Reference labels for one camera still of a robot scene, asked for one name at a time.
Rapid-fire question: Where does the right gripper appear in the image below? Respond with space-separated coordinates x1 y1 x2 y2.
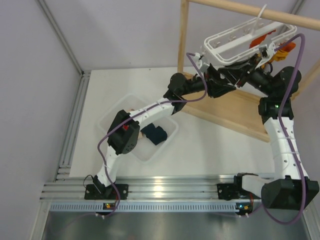
218 54 275 97

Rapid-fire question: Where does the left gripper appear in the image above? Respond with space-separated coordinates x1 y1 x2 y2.
179 62 235 98

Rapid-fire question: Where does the white plastic clip hanger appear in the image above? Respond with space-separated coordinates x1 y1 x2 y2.
201 5 297 66

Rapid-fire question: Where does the red and beige sock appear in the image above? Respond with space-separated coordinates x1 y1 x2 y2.
137 132 146 140

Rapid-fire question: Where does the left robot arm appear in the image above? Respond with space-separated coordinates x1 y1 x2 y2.
85 65 236 200

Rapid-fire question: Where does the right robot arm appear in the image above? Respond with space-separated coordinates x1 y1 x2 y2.
217 55 320 211

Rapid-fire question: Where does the orange sock far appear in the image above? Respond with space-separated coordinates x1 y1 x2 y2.
249 29 276 49

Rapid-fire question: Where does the orange sock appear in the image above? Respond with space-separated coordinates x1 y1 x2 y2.
281 42 296 53
249 29 276 49

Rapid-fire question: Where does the yellow sock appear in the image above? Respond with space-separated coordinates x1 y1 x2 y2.
269 49 289 63

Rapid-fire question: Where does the orange sock near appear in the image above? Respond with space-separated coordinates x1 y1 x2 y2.
281 42 296 53

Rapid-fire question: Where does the navy blue sock pair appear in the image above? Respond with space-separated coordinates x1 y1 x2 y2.
141 123 168 146

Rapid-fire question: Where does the clear plastic bin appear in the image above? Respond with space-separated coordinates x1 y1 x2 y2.
96 93 179 164

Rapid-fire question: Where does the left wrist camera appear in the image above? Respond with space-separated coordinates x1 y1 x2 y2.
193 52 211 73

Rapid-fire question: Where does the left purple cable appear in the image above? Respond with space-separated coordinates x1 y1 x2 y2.
97 51 208 219

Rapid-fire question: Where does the wooden drying rack frame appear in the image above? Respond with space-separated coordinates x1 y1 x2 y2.
177 0 320 142

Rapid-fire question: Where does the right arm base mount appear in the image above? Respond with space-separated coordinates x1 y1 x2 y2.
216 173 250 201

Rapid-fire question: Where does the aluminium corner frame post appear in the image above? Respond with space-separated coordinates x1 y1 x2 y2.
37 0 85 76

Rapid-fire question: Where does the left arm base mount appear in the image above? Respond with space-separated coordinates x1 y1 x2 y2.
84 176 129 200

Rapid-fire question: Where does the aluminium rail beam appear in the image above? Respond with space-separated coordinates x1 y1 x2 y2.
39 174 313 201

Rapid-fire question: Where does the grey slotted cable duct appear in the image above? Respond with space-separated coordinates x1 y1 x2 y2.
50 201 252 213

